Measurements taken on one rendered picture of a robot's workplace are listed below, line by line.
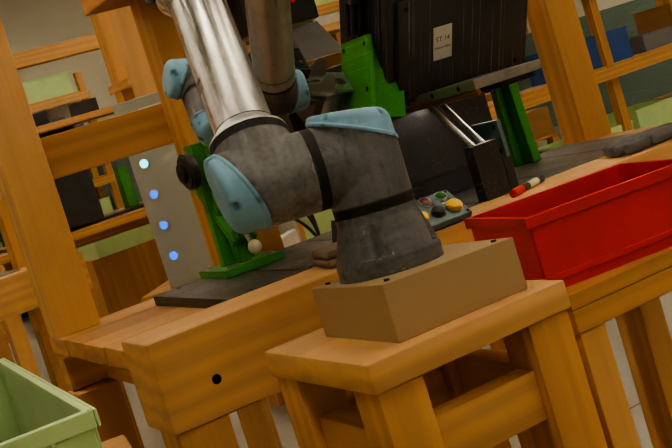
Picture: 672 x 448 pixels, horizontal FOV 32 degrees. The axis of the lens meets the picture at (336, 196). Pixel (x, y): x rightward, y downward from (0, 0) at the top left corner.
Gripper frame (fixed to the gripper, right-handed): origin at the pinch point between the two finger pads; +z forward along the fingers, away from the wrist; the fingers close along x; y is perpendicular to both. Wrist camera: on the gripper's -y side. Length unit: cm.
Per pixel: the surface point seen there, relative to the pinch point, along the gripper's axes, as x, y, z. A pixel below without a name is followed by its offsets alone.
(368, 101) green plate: -8.9, 3.6, 2.6
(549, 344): -88, 23, -10
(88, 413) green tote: -100, 36, -77
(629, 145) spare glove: -33, 11, 47
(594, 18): 368, -214, 408
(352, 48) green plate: 2.6, 7.9, 2.5
